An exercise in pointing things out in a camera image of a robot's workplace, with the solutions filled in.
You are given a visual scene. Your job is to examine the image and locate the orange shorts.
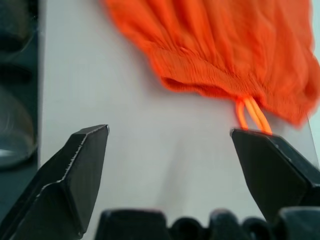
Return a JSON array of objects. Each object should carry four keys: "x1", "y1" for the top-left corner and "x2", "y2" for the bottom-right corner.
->
[{"x1": 99, "y1": 0, "x2": 320, "y2": 136}]

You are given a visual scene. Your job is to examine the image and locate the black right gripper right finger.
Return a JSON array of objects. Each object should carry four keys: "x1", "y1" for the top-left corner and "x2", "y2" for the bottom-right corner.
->
[{"x1": 229, "y1": 128, "x2": 320, "y2": 223}]

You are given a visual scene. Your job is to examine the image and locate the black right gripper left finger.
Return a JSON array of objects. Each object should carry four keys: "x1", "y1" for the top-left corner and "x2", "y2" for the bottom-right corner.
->
[{"x1": 0, "y1": 124, "x2": 110, "y2": 240}]

